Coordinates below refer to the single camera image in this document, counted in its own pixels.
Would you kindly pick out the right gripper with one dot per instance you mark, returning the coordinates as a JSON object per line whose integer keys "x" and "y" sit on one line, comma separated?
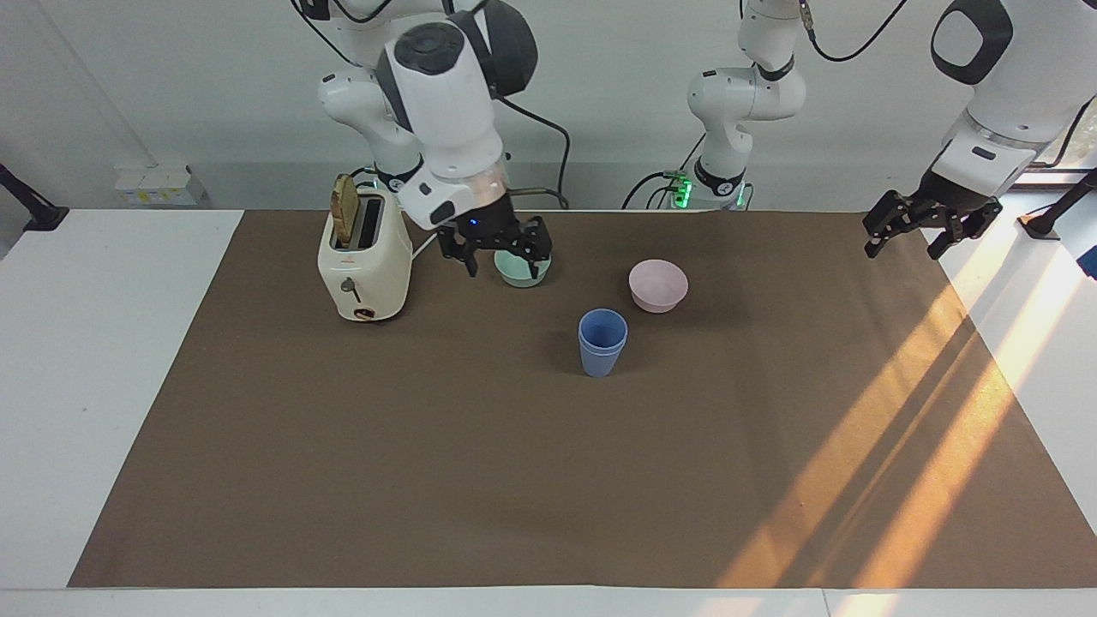
{"x": 480, "y": 227}

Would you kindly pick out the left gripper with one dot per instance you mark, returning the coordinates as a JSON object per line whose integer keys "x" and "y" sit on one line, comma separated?
{"x": 956, "y": 193}

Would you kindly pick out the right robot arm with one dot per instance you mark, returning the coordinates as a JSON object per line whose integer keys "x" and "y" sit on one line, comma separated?
{"x": 441, "y": 103}

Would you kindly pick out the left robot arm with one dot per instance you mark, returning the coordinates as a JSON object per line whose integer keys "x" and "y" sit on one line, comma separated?
{"x": 1003, "y": 94}

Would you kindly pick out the light green bowl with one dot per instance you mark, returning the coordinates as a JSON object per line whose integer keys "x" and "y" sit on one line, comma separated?
{"x": 518, "y": 272}

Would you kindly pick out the black stand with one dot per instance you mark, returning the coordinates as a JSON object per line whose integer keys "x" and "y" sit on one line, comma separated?
{"x": 30, "y": 210}
{"x": 1054, "y": 214}

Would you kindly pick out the blue plastic cup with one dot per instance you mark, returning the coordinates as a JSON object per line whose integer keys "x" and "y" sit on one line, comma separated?
{"x": 602, "y": 330}
{"x": 600, "y": 364}

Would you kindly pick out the cream white toaster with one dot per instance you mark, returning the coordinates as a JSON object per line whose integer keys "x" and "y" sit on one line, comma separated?
{"x": 364, "y": 274}

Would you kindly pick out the toasted bread slice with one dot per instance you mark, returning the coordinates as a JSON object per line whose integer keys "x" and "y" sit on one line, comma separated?
{"x": 345, "y": 210}

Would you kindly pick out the pink bowl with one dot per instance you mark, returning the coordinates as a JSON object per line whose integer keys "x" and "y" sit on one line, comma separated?
{"x": 658, "y": 287}

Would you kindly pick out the blue object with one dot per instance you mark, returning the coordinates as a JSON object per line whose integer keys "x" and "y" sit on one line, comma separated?
{"x": 1089, "y": 262}

